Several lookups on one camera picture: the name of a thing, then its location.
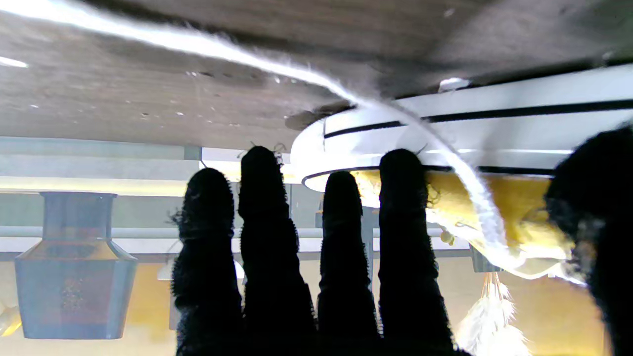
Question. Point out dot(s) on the dark tilted board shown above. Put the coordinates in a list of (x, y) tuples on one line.
[(74, 287)]

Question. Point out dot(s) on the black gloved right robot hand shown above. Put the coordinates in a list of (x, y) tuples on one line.
[(267, 277)]

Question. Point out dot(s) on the dark green ribbed vase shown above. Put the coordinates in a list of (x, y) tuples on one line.
[(484, 261)]

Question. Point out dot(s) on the white pampas grass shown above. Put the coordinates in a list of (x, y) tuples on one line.
[(487, 321)]

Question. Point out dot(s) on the orange canvas sneaker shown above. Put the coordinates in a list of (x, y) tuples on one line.
[(494, 138)]

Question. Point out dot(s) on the grey wooden plank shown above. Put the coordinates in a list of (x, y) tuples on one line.
[(99, 165)]

